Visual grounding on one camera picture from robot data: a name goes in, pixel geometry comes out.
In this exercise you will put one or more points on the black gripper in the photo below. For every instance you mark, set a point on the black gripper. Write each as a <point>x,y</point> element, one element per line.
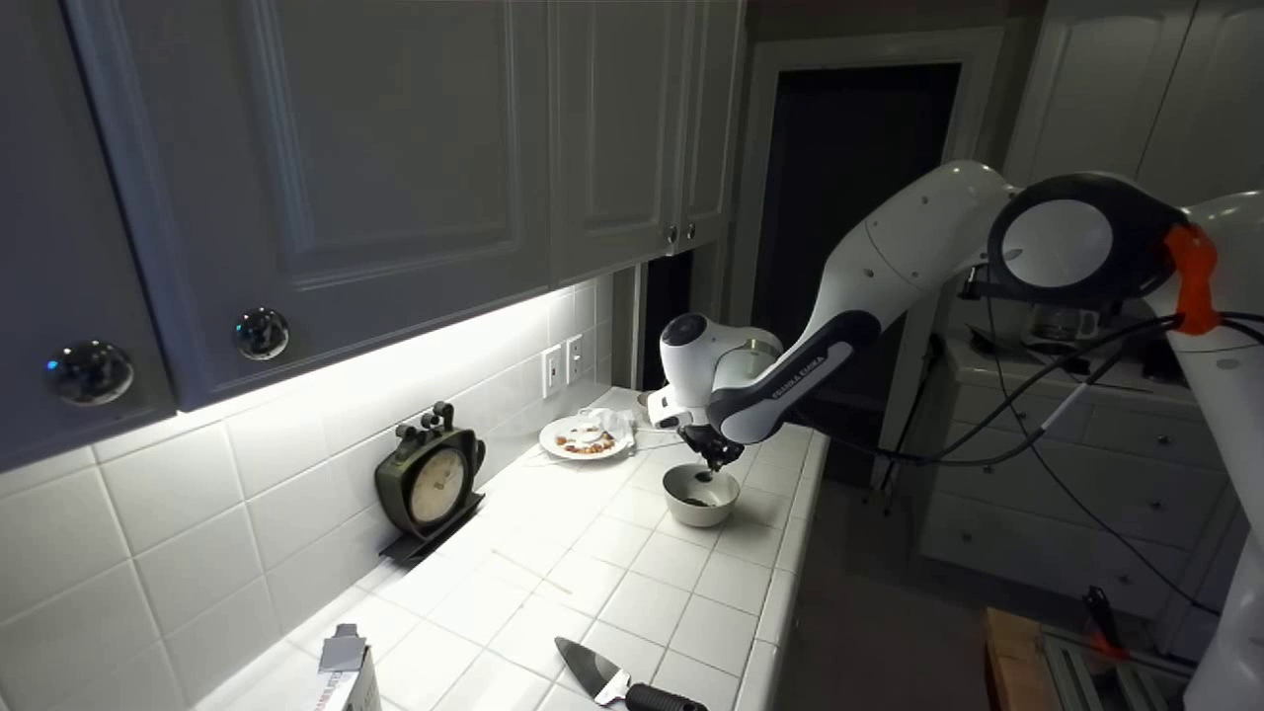
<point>712,444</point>

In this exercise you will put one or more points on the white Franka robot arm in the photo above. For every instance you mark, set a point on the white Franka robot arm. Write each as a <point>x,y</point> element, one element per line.
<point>911,250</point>

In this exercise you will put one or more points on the grey bowl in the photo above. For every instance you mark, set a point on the grey bowl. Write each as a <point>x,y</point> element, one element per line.
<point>700,498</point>

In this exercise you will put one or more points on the orange food pieces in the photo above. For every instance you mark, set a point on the orange food pieces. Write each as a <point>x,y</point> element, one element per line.
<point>588,436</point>

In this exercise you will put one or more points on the white electrical outlet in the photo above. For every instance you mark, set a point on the white electrical outlet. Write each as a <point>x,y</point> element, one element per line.
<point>550,371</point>

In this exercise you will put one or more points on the dark green retro clock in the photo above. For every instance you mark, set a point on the dark green retro clock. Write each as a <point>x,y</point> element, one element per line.
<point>434,475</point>

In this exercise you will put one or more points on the narrow grey upper cabinet door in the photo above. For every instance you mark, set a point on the narrow grey upper cabinet door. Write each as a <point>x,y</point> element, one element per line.
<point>620,118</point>

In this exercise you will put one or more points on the white lower cabinet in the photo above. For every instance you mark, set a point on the white lower cabinet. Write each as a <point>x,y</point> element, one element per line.
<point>1069,498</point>

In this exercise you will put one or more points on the wooden board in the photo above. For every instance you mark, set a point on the wooden board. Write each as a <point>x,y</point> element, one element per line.
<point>1028,657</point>

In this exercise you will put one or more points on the round metal cabinet knob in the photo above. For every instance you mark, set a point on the round metal cabinet knob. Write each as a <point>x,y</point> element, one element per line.
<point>88,367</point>
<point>264,333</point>

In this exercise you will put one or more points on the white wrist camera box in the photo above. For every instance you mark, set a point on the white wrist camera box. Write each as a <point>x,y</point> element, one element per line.
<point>660,408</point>

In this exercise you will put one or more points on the white light switch plate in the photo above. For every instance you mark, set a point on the white light switch plate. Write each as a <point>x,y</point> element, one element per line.
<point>575,355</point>

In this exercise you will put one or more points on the white door frame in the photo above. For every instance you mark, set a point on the white door frame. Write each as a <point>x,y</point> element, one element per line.
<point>855,53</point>

